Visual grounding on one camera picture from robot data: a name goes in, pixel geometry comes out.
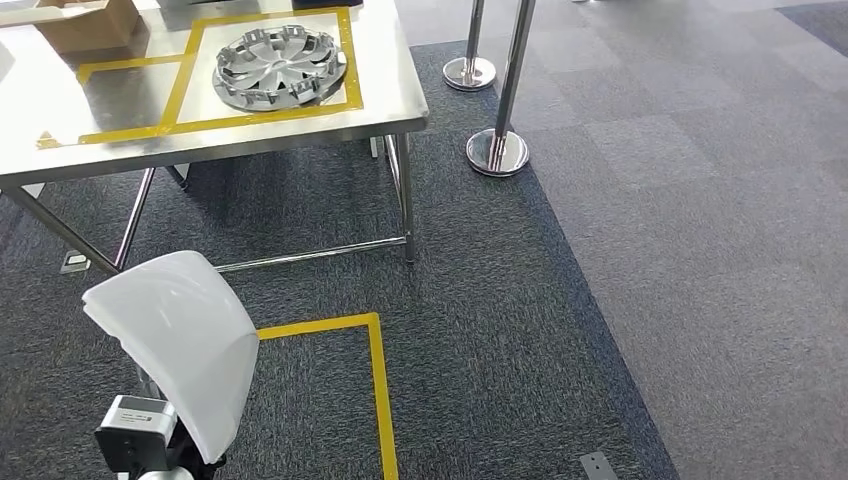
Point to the silver wheel cover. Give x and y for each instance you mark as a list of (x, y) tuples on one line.
[(278, 69)]

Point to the grey floor socket plate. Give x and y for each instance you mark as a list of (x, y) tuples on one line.
[(598, 467), (75, 262)]

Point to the yellow floor tape square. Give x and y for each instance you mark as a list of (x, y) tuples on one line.
[(382, 397)]

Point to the brown cardboard box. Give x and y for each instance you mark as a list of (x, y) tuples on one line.
[(86, 26)]

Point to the chrome stanchion post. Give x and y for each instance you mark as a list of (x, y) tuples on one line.
[(507, 79), (474, 40)]

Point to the white plastic car part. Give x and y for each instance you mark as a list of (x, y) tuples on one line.
[(185, 344)]

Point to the stainless steel workbench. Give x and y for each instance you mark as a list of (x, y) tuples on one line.
[(384, 66)]

